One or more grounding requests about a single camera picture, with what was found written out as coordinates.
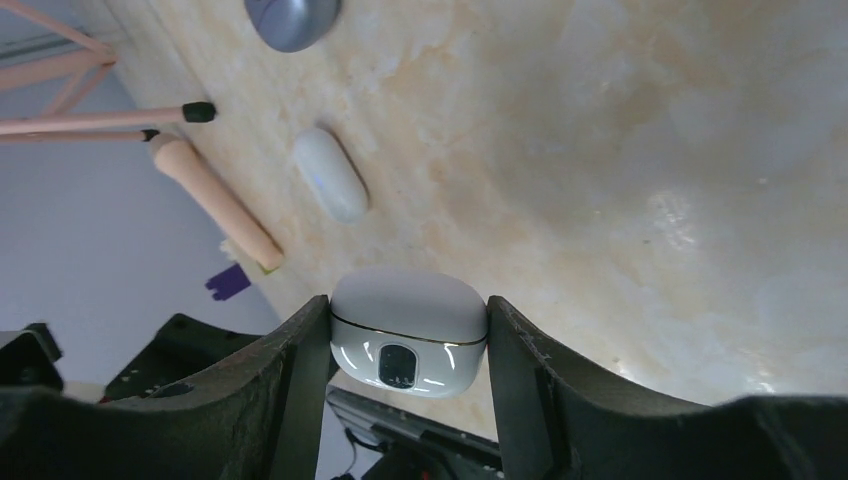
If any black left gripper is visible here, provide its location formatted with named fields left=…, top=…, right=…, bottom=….
left=1, top=314, right=259, bottom=401

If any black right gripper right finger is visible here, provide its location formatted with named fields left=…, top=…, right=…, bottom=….
left=488, top=296, right=847, bottom=479

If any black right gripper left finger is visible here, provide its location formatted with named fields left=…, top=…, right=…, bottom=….
left=1, top=295, right=332, bottom=479

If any white earbud case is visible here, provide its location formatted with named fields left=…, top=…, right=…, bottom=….
left=330, top=266, right=489, bottom=398

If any lavender charging case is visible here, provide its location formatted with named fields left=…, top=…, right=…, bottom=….
left=243, top=0, right=342, bottom=53

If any small purple block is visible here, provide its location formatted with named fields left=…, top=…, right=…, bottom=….
left=204, top=263, right=252, bottom=301

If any white oval charging case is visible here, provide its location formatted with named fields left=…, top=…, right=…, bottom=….
left=292, top=128, right=369, bottom=224

